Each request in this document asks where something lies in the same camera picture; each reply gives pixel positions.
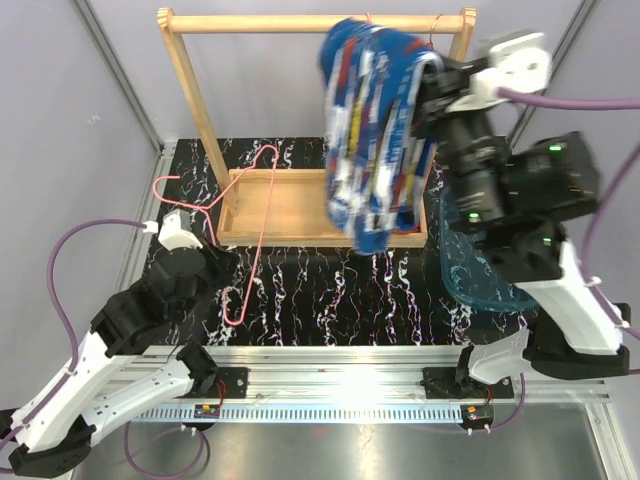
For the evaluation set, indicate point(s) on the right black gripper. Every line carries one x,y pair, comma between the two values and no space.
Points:
440,90

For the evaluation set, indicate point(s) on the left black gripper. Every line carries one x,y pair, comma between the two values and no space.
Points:
223,261

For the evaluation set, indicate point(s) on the blue patterned trousers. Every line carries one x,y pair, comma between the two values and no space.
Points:
376,168

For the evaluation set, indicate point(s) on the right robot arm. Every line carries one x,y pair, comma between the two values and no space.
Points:
578,334

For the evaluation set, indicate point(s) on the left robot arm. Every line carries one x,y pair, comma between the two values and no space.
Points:
56,431

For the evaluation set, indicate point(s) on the green plastic hanger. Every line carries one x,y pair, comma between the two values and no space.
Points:
434,31

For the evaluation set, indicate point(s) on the teal transparent plastic bin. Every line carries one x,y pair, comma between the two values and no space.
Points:
467,274

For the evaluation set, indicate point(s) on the maroon tank top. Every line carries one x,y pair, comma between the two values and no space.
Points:
407,229

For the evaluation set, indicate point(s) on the wooden clothes rack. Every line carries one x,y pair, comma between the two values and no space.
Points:
296,216

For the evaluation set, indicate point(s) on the black marbled table mat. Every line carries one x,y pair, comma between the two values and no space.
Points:
290,296

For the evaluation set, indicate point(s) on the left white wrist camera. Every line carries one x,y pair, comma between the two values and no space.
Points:
174,232

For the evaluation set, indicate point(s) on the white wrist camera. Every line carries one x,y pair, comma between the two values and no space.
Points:
174,232
517,61

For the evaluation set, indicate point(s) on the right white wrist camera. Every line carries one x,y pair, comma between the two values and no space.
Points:
517,61

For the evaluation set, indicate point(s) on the aluminium mounting rail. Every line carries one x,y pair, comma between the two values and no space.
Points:
381,384

